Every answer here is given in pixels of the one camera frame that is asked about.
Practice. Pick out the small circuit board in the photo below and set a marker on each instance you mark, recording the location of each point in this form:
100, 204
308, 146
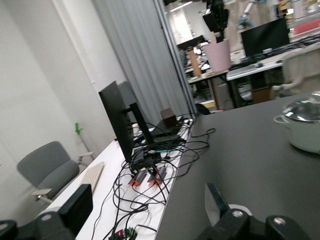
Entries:
123, 233

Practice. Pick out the flat black device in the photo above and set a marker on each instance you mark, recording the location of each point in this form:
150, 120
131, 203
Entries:
167, 135

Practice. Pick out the glass lid with brass knob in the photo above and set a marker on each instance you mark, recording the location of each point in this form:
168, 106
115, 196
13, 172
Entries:
302, 111

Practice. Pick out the black desk monitor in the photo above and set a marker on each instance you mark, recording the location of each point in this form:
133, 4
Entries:
117, 117

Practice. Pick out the pink plastic cup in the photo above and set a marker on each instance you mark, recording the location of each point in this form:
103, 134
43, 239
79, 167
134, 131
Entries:
218, 55

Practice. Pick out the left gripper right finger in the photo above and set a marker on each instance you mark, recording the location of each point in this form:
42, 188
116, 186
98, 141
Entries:
217, 205

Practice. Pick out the wooden post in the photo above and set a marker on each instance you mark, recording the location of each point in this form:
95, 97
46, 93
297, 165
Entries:
195, 63

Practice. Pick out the orange black clamp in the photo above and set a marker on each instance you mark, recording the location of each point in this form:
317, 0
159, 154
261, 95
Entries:
157, 176
137, 178

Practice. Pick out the beige office chair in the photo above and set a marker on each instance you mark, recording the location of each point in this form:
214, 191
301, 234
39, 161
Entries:
300, 67

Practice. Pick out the dark grey table mat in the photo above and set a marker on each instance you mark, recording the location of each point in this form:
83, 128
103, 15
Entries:
250, 162

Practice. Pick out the green plastic figure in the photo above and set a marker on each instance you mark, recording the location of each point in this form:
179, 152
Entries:
78, 128

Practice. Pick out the large black background monitor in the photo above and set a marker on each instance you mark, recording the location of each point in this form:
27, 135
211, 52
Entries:
265, 37

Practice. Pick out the grey office chair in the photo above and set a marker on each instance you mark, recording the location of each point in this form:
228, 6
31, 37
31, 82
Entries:
50, 170

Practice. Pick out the white keyboard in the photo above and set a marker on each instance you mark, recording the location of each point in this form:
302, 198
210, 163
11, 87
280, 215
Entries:
93, 175

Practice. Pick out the pink storage box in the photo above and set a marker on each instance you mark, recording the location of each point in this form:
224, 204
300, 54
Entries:
306, 27

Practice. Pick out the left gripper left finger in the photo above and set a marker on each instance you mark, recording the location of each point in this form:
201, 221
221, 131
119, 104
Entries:
75, 207

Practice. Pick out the pale green cooking pot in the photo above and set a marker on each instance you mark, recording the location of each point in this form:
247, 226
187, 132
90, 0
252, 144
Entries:
305, 136

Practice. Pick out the brown cube box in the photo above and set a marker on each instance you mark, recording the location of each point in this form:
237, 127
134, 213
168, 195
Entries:
168, 117

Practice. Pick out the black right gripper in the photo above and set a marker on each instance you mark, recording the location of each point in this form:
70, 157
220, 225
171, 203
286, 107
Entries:
216, 16

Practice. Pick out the white background desk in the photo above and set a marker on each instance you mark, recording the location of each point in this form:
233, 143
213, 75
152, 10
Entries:
250, 71

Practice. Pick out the grey pleated curtain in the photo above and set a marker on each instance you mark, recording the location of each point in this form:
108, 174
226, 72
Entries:
140, 50

